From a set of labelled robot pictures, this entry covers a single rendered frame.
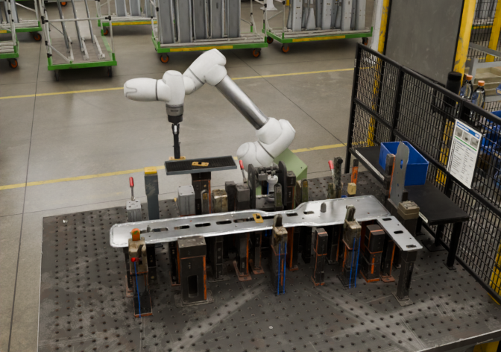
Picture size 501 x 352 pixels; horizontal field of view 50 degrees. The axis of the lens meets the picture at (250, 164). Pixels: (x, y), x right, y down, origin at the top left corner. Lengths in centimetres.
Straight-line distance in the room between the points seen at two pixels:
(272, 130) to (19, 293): 206
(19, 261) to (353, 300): 262
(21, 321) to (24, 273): 53
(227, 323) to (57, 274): 94
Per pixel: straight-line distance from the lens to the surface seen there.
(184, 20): 937
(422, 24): 505
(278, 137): 323
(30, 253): 444
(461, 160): 285
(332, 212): 274
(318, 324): 252
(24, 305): 395
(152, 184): 281
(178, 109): 264
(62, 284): 285
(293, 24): 1035
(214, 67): 312
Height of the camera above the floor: 238
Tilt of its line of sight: 25 degrees down
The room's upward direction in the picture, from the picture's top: 1 degrees clockwise
